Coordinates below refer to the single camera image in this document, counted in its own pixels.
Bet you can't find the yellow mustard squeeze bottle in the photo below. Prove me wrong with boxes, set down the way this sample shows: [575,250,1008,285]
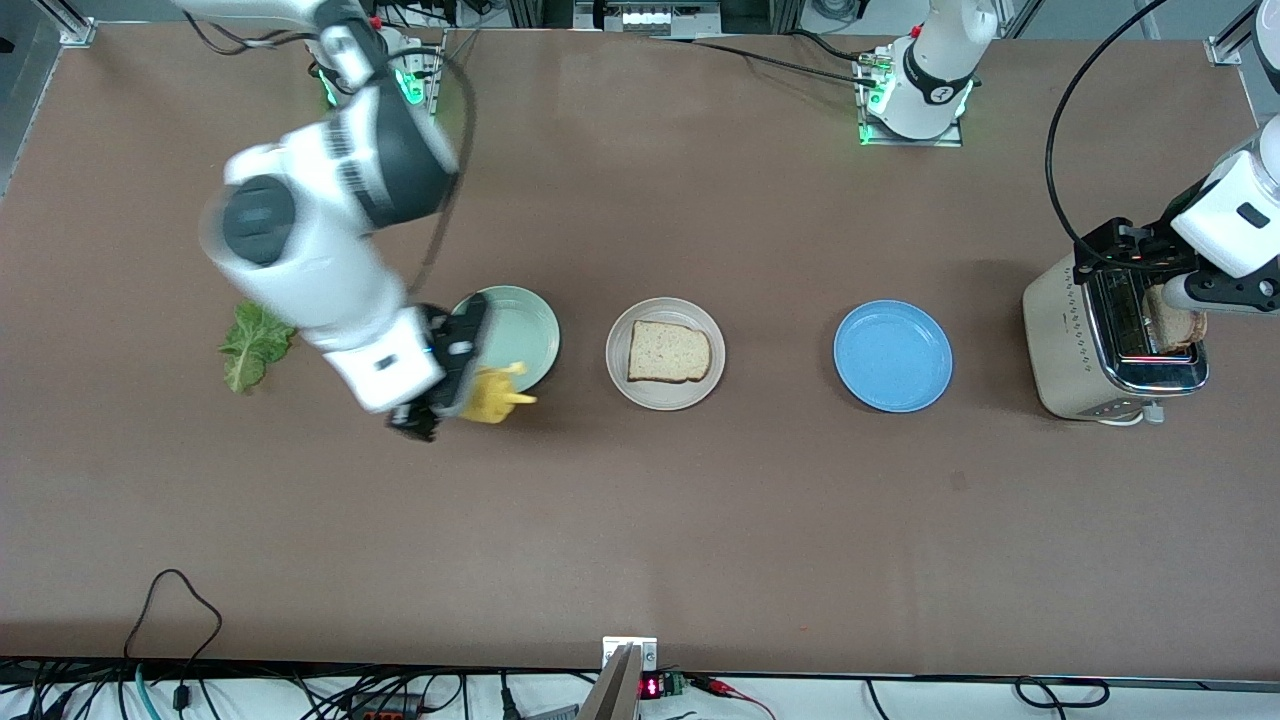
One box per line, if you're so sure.
[458,360,539,427]

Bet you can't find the brown bread slice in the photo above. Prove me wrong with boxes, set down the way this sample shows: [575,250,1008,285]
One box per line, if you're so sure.
[1145,285,1208,353]
[627,320,713,384]

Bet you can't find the green lettuce leaf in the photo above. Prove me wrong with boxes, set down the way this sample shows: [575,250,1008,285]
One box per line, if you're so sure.
[218,302,298,394]

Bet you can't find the pale green plate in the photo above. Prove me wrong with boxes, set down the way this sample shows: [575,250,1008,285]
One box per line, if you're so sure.
[452,286,561,393]

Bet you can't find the beige plate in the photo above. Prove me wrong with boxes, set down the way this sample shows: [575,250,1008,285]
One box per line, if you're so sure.
[605,297,727,412]

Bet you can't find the blue plate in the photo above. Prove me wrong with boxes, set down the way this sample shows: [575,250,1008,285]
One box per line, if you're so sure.
[833,300,954,414]

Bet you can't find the beige chrome toaster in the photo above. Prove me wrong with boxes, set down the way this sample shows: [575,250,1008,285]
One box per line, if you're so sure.
[1022,236,1211,422]

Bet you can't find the grey metal bar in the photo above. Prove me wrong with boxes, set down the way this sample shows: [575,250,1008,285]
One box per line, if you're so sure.
[577,644,642,720]

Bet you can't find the black rack device white lights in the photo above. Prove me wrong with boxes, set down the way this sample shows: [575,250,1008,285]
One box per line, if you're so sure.
[573,0,723,37]

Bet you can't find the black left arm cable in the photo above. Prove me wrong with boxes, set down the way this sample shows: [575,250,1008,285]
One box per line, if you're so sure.
[1045,0,1169,251]

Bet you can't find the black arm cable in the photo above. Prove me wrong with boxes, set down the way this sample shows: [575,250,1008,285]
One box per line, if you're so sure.
[180,10,479,296]
[1045,0,1169,251]

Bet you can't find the white toaster power cord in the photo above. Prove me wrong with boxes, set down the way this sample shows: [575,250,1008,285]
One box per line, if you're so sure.
[1095,400,1167,429]

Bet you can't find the aluminium frame extrusion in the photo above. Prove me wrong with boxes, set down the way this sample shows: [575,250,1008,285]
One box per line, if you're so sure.
[40,0,98,47]
[1205,0,1263,67]

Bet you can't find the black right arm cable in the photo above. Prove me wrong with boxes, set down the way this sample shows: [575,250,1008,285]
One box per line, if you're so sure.
[180,10,479,296]

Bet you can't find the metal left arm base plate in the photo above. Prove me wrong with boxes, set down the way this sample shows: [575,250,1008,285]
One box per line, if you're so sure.
[857,50,966,149]

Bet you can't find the silver bracket plate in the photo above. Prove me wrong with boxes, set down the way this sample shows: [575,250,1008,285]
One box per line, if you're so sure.
[602,636,659,670]

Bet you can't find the thin black looped cable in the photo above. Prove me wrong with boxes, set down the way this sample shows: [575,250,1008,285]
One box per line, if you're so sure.
[123,569,224,713]

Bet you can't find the red clip lead wire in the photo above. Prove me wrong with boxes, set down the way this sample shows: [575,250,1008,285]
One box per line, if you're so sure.
[688,674,779,720]

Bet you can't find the black table cable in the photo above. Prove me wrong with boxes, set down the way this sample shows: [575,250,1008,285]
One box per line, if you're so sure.
[650,28,886,91]

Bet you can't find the black coiled cable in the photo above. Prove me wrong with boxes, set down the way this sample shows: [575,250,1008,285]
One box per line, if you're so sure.
[1014,677,1111,710]

